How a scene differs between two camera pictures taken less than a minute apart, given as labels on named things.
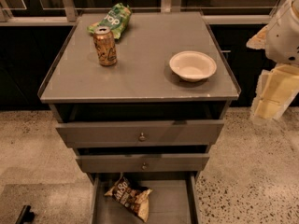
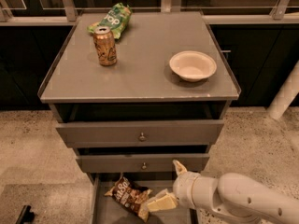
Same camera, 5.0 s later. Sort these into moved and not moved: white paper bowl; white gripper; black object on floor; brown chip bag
Moved: white gripper
Not moved: white paper bowl; black object on floor; brown chip bag
